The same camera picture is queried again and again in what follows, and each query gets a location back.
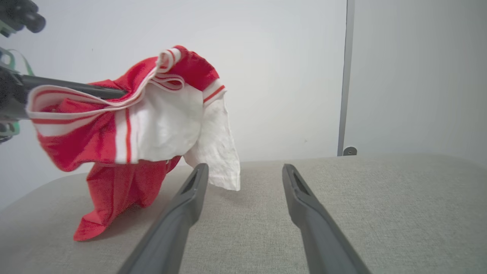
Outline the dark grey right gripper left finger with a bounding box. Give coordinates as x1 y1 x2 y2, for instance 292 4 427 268
118 163 209 274

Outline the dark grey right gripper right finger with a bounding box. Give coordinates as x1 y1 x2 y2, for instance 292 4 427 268
282 164 372 274

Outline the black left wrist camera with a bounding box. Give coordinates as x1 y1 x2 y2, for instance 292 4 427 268
0 0 46 37

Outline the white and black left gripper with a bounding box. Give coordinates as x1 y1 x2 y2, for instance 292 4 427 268
0 63 128 122

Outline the teal plug camera cable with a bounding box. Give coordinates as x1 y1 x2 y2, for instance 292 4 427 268
0 47 35 76

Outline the grey vertical wall strip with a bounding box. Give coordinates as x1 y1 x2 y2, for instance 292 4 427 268
337 0 355 156

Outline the grey fabric sofa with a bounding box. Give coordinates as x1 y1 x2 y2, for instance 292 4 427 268
0 152 487 274

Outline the red and white garment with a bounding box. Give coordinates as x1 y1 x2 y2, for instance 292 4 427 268
26 45 241 242

